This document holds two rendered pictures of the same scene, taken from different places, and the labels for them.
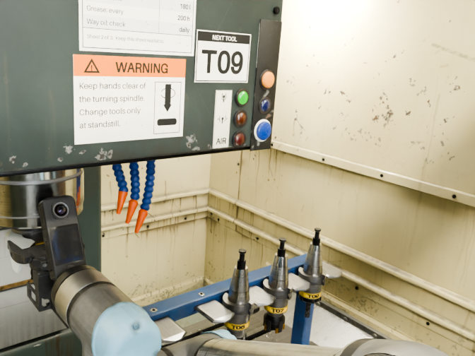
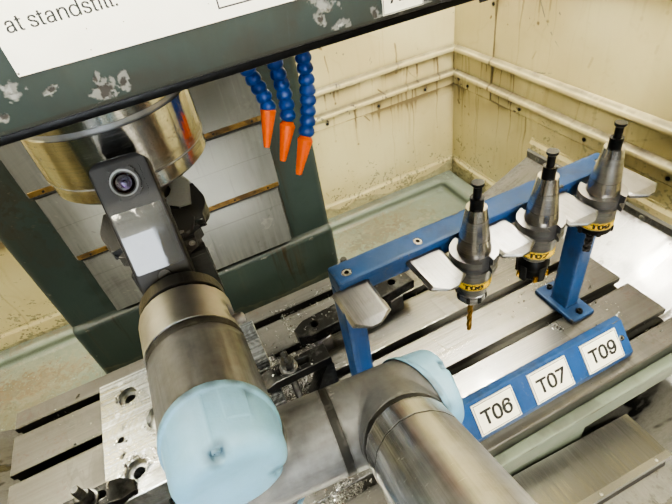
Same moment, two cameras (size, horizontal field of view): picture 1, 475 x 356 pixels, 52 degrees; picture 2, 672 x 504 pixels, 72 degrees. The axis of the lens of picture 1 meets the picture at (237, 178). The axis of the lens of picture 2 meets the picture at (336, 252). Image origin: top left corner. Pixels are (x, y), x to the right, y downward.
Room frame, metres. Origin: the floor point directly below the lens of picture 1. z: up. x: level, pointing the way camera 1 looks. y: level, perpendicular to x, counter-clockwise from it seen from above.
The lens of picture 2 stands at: (0.39, -0.03, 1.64)
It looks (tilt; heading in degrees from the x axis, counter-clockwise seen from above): 41 degrees down; 24
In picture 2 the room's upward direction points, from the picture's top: 11 degrees counter-clockwise
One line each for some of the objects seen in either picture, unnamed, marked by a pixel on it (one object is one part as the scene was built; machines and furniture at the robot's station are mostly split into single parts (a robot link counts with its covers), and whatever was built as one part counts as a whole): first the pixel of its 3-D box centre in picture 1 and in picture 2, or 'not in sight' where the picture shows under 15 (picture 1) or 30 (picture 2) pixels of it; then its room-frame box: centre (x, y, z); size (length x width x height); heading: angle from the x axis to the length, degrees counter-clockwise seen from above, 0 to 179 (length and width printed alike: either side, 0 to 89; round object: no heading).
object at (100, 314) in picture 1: (114, 331); (215, 412); (0.52, 0.13, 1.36); 0.11 x 0.08 x 0.09; 42
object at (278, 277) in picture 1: (279, 269); (544, 197); (0.93, -0.10, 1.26); 0.04 x 0.04 x 0.07
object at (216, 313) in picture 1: (215, 312); (438, 271); (0.83, 0.02, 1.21); 0.07 x 0.05 x 0.01; 42
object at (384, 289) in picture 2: not in sight; (356, 312); (0.97, 0.20, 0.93); 0.26 x 0.05 x 0.06; 137
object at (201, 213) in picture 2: not in sight; (185, 214); (0.70, 0.26, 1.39); 0.09 x 0.05 x 0.02; 28
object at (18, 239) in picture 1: (16, 254); not in sight; (0.69, 0.33, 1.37); 0.09 x 0.03 x 0.06; 55
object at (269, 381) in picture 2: not in sight; (296, 377); (0.78, 0.25, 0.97); 0.13 x 0.03 x 0.15; 132
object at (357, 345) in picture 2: not in sight; (358, 353); (0.79, 0.14, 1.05); 0.10 x 0.05 x 0.30; 42
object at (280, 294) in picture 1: (277, 289); (539, 224); (0.93, -0.10, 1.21); 0.06 x 0.06 x 0.03
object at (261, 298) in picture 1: (258, 296); (507, 239); (0.90, -0.06, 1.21); 0.07 x 0.05 x 0.01; 42
